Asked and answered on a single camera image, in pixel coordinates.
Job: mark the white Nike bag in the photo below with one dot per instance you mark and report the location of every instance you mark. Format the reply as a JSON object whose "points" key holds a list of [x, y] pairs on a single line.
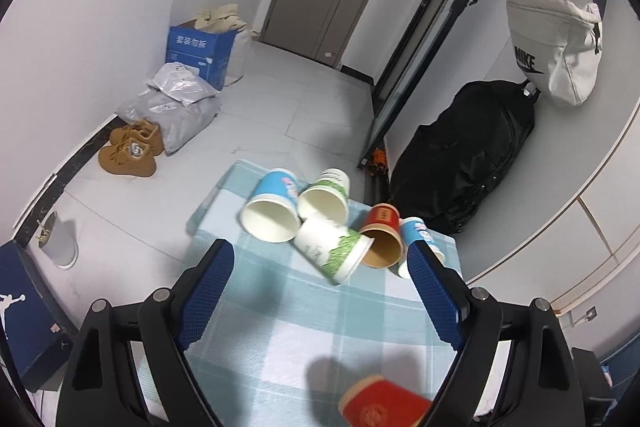
{"points": [[558, 46]]}

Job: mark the brown shoe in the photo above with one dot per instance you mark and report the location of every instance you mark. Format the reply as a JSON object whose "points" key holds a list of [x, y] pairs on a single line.
{"points": [[143, 131], [129, 158]]}

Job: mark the green white paper cup front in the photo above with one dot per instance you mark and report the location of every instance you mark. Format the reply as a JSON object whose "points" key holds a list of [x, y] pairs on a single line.
{"points": [[335, 250]]}

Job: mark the black sliding door frame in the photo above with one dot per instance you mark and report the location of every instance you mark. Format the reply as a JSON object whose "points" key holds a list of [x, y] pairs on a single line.
{"points": [[415, 52]]}

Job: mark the brown shoe rear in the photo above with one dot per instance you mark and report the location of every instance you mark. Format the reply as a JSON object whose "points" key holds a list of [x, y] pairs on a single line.
{"points": [[143, 131]]}

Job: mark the grey plastic parcel bag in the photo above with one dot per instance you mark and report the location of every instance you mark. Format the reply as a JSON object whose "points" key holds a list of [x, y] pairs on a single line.
{"points": [[178, 124]]}

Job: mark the brown shoe front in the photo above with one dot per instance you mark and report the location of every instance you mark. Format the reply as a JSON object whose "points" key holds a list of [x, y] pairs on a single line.
{"points": [[129, 158]]}

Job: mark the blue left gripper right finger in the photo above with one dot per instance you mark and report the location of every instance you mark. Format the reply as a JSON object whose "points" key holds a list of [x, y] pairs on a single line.
{"points": [[442, 293]]}

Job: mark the blue white paper cup right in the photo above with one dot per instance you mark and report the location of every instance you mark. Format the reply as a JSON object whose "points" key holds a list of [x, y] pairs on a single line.
{"points": [[411, 230]]}

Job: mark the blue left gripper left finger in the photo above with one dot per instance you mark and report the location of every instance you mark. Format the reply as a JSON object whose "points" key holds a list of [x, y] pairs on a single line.
{"points": [[199, 290]]}

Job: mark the blue white paper cup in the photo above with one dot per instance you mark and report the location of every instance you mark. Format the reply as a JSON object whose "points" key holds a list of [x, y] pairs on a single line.
{"points": [[411, 230], [270, 213]]}

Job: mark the black backpack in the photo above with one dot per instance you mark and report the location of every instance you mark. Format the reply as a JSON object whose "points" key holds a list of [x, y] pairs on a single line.
{"points": [[451, 165]]}

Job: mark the green white paper cup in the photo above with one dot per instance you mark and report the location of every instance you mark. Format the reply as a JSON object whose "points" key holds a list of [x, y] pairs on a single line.
{"points": [[335, 250], [327, 197]]}

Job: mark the teal checked tablecloth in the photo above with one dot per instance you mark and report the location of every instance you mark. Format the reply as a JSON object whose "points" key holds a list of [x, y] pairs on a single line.
{"points": [[284, 343]]}

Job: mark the small red paper cup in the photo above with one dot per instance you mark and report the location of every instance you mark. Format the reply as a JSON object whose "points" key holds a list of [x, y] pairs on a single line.
{"points": [[382, 225]]}

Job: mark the white trash bin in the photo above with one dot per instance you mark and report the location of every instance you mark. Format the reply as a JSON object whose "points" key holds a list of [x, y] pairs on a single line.
{"points": [[57, 241]]}

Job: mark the green white paper cup rear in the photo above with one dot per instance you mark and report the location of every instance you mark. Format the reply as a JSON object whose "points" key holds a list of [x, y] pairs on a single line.
{"points": [[327, 197]]}

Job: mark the blue Jordan shoe box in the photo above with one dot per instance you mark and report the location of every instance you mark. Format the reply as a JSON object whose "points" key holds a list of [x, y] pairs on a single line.
{"points": [[38, 333]]}

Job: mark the blue cardboard box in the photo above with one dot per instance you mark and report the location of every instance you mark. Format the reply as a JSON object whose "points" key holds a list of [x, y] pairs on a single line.
{"points": [[208, 53]]}

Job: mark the white plastic parcel bag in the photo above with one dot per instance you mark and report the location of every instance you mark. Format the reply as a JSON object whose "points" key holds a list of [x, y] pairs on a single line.
{"points": [[179, 82]]}

